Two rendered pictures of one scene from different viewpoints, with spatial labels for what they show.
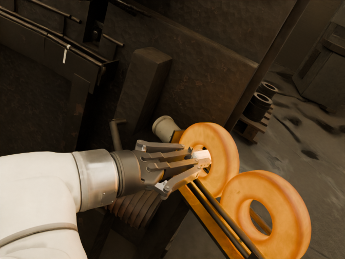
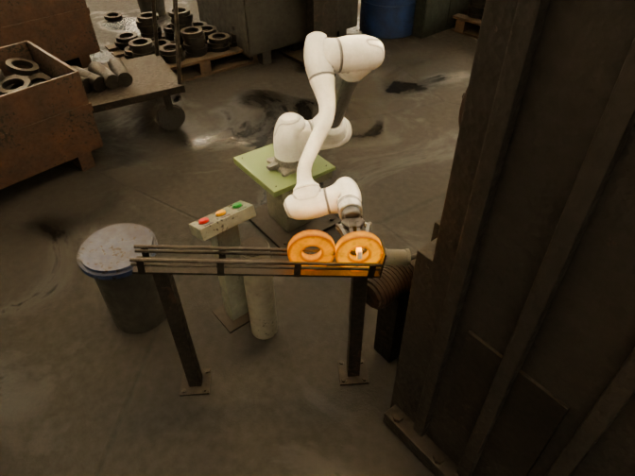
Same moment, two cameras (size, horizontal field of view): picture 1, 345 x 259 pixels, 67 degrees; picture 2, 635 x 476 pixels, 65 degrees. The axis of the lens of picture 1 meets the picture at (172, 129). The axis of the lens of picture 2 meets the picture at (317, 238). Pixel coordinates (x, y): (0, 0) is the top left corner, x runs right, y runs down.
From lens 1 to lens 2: 1.76 m
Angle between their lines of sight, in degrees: 94
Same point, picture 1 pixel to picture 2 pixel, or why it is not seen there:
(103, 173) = (343, 202)
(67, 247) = (318, 196)
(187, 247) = (392, 458)
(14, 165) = (347, 182)
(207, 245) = not seen: outside the picture
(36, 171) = (344, 186)
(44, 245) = (319, 192)
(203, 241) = not seen: outside the picture
